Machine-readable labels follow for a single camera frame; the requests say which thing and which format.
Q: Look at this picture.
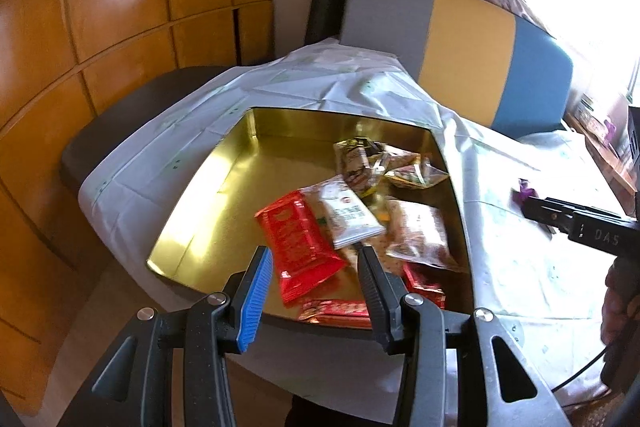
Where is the grey yellow blue chair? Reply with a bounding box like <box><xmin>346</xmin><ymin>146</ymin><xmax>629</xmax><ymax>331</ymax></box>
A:
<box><xmin>340</xmin><ymin>0</ymin><xmax>574</xmax><ymax>140</ymax></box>

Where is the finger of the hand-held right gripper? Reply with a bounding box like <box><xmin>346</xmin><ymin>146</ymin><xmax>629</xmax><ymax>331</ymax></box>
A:
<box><xmin>520</xmin><ymin>196</ymin><xmax>574</xmax><ymax>236</ymax></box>
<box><xmin>542</xmin><ymin>196</ymin><xmax>627</xmax><ymax>220</ymax></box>

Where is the white snack packet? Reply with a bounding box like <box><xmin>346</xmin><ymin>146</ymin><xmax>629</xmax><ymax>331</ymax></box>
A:
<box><xmin>300</xmin><ymin>174</ymin><xmax>387</xmax><ymax>250</ymax></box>

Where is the clear peanut brittle packet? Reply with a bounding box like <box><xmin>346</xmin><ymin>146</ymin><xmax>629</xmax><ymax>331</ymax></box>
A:
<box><xmin>385</xmin><ymin>200</ymin><xmax>463</xmax><ymax>272</ymax></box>

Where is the white cloud-print tablecloth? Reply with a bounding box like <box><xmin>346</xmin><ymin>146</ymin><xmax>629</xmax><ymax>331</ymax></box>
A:
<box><xmin>79</xmin><ymin>38</ymin><xmax>636</xmax><ymax>408</ymax></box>

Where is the person's right hand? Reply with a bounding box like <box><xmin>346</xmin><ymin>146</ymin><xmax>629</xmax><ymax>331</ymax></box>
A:
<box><xmin>601</xmin><ymin>257</ymin><xmax>640</xmax><ymax>350</ymax></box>

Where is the purple snack packet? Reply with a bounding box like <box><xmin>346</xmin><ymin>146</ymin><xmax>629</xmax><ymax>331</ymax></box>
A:
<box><xmin>511</xmin><ymin>177</ymin><xmax>539</xmax><ymax>206</ymax></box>

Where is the gold tin box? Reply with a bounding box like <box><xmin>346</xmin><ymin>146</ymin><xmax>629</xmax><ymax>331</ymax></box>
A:
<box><xmin>146</xmin><ymin>107</ymin><xmax>476</xmax><ymax>330</ymax></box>

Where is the yellow-edged clear snack packet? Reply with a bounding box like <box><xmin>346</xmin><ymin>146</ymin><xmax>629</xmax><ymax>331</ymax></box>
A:
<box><xmin>382</xmin><ymin>147</ymin><xmax>451</xmax><ymax>191</ymax></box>

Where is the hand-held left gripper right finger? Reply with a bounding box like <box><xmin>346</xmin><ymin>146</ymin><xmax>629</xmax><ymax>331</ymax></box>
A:
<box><xmin>356</xmin><ymin>246</ymin><xmax>571</xmax><ymax>427</ymax></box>

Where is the wicker tissue box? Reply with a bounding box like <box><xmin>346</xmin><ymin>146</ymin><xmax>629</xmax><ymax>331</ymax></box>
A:
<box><xmin>582</xmin><ymin>112</ymin><xmax>609</xmax><ymax>138</ymax></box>

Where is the wooden side table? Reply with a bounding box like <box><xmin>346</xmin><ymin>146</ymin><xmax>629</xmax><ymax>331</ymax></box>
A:
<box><xmin>562</xmin><ymin>112</ymin><xmax>640</xmax><ymax>208</ymax></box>

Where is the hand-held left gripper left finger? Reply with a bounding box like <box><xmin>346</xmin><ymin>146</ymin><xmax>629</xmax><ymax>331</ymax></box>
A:
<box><xmin>75</xmin><ymin>246</ymin><xmax>273</xmax><ymax>427</ymax></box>

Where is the red gold-print snack packet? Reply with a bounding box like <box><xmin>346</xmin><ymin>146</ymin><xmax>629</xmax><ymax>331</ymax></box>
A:
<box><xmin>298</xmin><ymin>298</ymin><xmax>373</xmax><ymax>327</ymax></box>

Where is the wooden wardrobe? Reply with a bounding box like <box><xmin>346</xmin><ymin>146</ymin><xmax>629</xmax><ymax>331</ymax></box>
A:
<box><xmin>0</xmin><ymin>0</ymin><xmax>276</xmax><ymax>418</ymax></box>

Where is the black cable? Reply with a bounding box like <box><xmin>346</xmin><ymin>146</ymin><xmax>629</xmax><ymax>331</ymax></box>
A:
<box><xmin>550</xmin><ymin>342</ymin><xmax>616</xmax><ymax>390</ymax></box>

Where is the large red snack packet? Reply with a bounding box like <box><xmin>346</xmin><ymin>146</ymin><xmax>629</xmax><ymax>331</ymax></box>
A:
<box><xmin>254</xmin><ymin>188</ymin><xmax>348</xmax><ymax>305</ymax></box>

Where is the dark brown seat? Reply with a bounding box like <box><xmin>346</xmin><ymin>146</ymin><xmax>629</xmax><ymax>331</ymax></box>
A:
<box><xmin>60</xmin><ymin>66</ymin><xmax>236</xmax><ymax>195</ymax></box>

